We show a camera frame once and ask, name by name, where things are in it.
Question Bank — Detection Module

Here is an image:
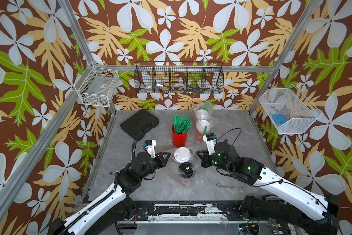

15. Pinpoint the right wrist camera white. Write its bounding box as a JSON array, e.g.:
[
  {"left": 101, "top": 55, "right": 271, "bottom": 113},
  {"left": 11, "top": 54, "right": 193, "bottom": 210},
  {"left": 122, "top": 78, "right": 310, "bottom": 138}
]
[{"left": 202, "top": 133, "right": 217, "bottom": 155}]

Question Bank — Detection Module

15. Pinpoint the red plastic straw cup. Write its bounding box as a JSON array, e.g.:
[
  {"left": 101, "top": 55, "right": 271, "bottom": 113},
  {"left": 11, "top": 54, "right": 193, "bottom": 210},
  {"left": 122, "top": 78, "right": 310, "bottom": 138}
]
[{"left": 172, "top": 125, "right": 188, "bottom": 147}]

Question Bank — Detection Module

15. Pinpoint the red cup white lid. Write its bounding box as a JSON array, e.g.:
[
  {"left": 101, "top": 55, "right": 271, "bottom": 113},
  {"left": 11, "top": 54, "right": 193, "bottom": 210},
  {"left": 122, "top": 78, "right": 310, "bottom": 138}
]
[
  {"left": 196, "top": 109, "right": 210, "bottom": 119},
  {"left": 174, "top": 147, "right": 191, "bottom": 164},
  {"left": 195, "top": 119, "right": 212, "bottom": 143}
]

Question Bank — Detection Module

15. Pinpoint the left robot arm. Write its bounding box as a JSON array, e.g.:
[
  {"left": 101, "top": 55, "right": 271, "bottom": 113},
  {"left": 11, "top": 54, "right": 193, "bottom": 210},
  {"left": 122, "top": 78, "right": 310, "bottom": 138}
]
[{"left": 48, "top": 152, "right": 171, "bottom": 235}]

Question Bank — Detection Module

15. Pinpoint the clear plastic carrier bag front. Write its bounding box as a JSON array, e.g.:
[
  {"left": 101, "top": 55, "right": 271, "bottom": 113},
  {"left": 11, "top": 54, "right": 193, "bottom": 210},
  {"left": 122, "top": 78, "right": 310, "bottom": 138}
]
[{"left": 193, "top": 101, "right": 219, "bottom": 143}]

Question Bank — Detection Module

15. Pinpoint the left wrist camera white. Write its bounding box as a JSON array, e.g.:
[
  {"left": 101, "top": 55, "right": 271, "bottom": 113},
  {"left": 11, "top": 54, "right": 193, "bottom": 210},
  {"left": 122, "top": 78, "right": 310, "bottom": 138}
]
[{"left": 143, "top": 140, "right": 156, "bottom": 158}]

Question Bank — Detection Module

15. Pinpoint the red cup white lid front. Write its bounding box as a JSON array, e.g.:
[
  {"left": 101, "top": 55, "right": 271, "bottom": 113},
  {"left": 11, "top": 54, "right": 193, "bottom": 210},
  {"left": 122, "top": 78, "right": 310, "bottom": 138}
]
[{"left": 195, "top": 119, "right": 212, "bottom": 143}]

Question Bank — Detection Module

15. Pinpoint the white mesh basket right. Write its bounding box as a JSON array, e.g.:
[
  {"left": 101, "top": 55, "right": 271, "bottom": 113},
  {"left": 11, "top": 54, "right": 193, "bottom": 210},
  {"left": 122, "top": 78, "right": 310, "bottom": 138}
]
[{"left": 259, "top": 85, "right": 322, "bottom": 135}]

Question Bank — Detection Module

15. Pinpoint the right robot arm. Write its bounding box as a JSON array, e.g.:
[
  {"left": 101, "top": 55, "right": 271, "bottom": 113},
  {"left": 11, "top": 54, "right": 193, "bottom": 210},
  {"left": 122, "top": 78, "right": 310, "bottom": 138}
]
[{"left": 196, "top": 142, "right": 338, "bottom": 235}]

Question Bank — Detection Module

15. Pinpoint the green wrapped straws bundle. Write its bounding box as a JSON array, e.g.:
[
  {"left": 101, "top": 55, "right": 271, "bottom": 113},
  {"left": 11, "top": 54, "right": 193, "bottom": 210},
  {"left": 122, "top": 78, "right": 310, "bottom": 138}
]
[{"left": 173, "top": 115, "right": 193, "bottom": 134}]

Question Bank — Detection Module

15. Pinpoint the black plastic tool case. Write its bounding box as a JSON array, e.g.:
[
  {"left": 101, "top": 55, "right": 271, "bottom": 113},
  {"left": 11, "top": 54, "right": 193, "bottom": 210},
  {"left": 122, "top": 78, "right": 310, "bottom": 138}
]
[{"left": 120, "top": 109, "right": 159, "bottom": 142}]

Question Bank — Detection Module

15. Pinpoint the blue object in basket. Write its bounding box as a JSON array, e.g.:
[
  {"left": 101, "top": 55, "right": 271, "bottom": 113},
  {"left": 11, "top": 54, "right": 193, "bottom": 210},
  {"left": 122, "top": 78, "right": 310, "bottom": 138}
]
[{"left": 272, "top": 114, "right": 288, "bottom": 125}]

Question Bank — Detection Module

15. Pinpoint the black wire basket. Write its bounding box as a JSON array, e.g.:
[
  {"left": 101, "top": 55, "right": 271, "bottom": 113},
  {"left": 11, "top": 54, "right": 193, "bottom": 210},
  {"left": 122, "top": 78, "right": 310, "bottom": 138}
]
[{"left": 134, "top": 61, "right": 224, "bottom": 94}]

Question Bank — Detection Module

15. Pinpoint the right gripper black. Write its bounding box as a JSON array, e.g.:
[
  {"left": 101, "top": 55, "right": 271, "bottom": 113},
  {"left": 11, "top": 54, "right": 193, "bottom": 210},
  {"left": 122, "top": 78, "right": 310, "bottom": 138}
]
[{"left": 194, "top": 149, "right": 233, "bottom": 175}]

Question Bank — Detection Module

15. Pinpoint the white wire basket left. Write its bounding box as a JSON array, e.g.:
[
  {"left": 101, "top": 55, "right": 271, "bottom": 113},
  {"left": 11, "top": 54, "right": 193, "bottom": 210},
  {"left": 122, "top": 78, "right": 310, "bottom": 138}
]
[{"left": 75, "top": 63, "right": 120, "bottom": 107}]

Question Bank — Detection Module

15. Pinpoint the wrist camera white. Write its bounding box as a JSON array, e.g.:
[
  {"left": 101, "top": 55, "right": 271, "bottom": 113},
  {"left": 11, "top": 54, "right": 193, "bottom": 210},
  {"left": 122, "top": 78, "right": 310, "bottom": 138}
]
[
  {"left": 143, "top": 140, "right": 156, "bottom": 158},
  {"left": 202, "top": 133, "right": 217, "bottom": 155}
]

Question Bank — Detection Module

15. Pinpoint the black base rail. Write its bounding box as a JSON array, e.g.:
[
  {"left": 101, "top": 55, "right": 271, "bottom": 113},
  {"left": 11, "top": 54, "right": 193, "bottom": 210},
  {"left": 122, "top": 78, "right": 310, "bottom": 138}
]
[{"left": 123, "top": 200, "right": 244, "bottom": 224}]

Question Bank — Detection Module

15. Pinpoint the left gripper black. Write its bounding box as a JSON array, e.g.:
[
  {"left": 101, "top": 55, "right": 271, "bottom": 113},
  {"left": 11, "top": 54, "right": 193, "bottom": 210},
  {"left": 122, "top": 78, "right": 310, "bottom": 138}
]
[{"left": 139, "top": 150, "right": 170, "bottom": 181}]

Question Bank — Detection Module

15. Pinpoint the metal wrench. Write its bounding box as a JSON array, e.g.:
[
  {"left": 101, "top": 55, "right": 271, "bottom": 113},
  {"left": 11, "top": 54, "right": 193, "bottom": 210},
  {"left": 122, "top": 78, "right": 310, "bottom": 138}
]
[{"left": 216, "top": 183, "right": 247, "bottom": 192}]

